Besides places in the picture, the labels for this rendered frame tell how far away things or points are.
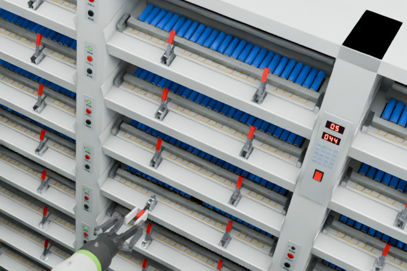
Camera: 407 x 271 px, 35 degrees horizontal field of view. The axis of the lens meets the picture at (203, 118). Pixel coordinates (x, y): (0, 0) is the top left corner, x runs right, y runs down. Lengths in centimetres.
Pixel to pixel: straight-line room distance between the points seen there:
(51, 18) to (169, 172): 56
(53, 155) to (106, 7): 70
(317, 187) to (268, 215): 23
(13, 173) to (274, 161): 108
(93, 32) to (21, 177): 83
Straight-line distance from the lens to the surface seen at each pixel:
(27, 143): 227
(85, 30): 178
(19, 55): 203
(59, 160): 221
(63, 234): 248
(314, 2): 158
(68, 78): 193
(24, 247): 270
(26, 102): 214
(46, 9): 188
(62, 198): 234
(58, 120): 207
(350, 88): 148
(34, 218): 254
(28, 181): 240
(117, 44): 175
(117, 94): 187
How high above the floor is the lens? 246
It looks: 39 degrees down
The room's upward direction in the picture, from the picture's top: 10 degrees clockwise
